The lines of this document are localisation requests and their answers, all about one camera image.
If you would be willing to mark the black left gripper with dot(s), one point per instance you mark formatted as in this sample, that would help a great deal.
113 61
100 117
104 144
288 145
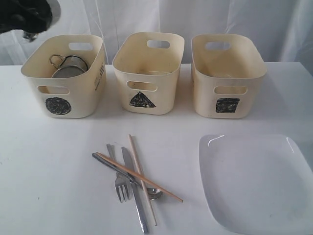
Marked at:
30 16

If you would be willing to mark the steel mug with handle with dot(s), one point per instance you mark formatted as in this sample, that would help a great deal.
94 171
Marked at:
59 61

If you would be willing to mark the large stainless steel bowl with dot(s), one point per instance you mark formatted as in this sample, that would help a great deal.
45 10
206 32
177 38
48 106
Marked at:
68 72

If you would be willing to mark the brown wooden chopstick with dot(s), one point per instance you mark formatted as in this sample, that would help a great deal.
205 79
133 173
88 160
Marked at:
135 174

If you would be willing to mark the stainless steel fork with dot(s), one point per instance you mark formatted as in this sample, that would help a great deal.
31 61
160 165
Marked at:
120 183

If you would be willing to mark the stainless steel knife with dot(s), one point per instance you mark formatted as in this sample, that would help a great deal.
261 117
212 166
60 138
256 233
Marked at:
140 209

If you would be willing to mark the stainless steel spoon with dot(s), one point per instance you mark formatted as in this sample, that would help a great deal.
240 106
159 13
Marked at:
153 193

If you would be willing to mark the cream bin with circle mark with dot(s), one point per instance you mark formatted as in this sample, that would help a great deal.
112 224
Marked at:
72 97

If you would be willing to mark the cream bin with triangle mark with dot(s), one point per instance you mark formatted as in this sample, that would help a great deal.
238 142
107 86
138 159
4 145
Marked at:
147 68

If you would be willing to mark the cream bin with square mark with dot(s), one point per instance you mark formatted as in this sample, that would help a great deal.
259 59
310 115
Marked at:
227 71

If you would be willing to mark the white backdrop curtain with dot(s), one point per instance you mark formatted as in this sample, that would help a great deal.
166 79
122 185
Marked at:
282 30

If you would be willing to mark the white square plate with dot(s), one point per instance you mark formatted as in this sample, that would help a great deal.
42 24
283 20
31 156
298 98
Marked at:
257 184

